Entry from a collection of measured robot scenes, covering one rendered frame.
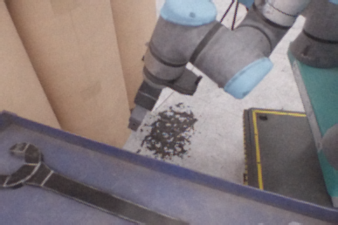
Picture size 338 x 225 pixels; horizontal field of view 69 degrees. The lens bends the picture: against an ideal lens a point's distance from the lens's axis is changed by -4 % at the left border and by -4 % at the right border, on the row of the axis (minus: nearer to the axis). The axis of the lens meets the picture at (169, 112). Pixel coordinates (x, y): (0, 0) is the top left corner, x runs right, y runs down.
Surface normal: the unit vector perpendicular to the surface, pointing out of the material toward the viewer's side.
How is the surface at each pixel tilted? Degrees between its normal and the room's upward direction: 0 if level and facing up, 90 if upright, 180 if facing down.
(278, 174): 0
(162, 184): 0
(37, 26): 90
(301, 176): 0
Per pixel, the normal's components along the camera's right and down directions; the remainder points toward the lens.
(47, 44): 0.30, 0.66
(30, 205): -0.03, -0.71
